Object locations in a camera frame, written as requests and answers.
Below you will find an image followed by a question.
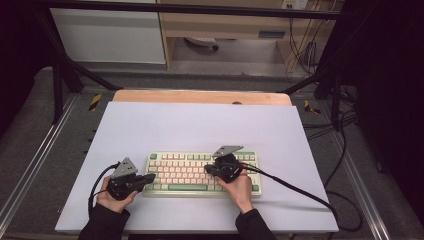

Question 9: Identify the black curtain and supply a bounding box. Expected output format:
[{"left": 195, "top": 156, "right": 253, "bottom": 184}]
[
  {"left": 339, "top": 0, "right": 424, "bottom": 218},
  {"left": 0, "top": 0, "right": 56, "bottom": 134}
]

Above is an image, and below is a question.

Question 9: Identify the white table cover sheet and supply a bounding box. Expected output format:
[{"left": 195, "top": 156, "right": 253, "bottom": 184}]
[{"left": 54, "top": 101, "right": 339, "bottom": 233}]

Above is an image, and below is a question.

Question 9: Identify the aluminium rail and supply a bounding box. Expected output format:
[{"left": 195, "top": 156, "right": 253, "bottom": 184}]
[
  {"left": 0, "top": 94, "right": 79, "bottom": 228},
  {"left": 328, "top": 133, "right": 391, "bottom": 240}
]

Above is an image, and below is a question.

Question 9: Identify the black metal stand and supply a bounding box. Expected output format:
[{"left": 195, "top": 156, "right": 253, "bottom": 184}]
[
  {"left": 36, "top": 9, "right": 124, "bottom": 126},
  {"left": 281, "top": 63, "right": 344, "bottom": 131}
]

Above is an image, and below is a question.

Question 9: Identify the person's right hand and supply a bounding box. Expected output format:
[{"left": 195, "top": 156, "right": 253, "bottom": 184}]
[{"left": 214, "top": 168, "right": 255, "bottom": 214}]

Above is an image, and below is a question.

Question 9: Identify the left hand-held gripper black cable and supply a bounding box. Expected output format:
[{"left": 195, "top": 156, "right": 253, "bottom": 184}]
[{"left": 87, "top": 162, "right": 120, "bottom": 218}]

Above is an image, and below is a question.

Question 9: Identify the person's left hand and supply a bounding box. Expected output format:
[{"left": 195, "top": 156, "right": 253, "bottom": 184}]
[{"left": 96, "top": 175, "right": 139, "bottom": 214}]

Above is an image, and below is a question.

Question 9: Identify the cream pink green keyboard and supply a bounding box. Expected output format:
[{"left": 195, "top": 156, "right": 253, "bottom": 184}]
[{"left": 142, "top": 149, "right": 263, "bottom": 198}]

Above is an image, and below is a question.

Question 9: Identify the black floor cable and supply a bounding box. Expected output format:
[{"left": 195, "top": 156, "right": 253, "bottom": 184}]
[{"left": 323, "top": 111, "right": 348, "bottom": 188}]

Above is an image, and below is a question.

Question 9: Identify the white wall socket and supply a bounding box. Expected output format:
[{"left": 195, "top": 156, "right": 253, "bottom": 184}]
[{"left": 280, "top": 0, "right": 309, "bottom": 10}]

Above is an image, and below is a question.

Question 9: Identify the grey desk label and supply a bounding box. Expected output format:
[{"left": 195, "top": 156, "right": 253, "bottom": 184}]
[{"left": 258, "top": 30, "right": 287, "bottom": 40}]

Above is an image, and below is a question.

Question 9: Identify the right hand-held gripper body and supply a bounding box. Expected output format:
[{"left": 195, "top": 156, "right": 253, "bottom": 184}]
[{"left": 211, "top": 145, "right": 245, "bottom": 184}]

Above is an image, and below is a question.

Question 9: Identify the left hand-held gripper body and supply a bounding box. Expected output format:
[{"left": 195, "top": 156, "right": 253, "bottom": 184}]
[{"left": 106, "top": 157, "right": 142, "bottom": 202}]

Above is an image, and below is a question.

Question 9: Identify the white cabinet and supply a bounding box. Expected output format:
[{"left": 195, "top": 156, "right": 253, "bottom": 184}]
[{"left": 49, "top": 8, "right": 167, "bottom": 65}]

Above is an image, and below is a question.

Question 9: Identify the hanging cable bundle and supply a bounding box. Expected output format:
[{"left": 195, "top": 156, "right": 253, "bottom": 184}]
[{"left": 288, "top": 16, "right": 329, "bottom": 76}]

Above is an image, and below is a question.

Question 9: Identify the hand-held gripper black cable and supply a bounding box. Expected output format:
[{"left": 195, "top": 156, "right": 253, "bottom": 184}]
[
  {"left": 87, "top": 162, "right": 120, "bottom": 218},
  {"left": 238, "top": 162, "right": 364, "bottom": 233}
]

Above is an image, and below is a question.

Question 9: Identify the light wooden desk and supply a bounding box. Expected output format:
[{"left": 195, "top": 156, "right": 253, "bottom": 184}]
[{"left": 156, "top": 0, "right": 344, "bottom": 73}]

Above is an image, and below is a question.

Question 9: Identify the black horizontal frame bar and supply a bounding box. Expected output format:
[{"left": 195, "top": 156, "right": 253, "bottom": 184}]
[{"left": 43, "top": 0, "right": 348, "bottom": 21}]

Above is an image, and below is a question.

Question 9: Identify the right hand-held gripper black cable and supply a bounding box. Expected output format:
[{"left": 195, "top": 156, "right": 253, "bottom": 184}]
[{"left": 238, "top": 162, "right": 364, "bottom": 233}]

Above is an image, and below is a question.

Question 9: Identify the white chair base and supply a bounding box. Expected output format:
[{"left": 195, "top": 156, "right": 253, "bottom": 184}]
[{"left": 184, "top": 36, "right": 220, "bottom": 52}]

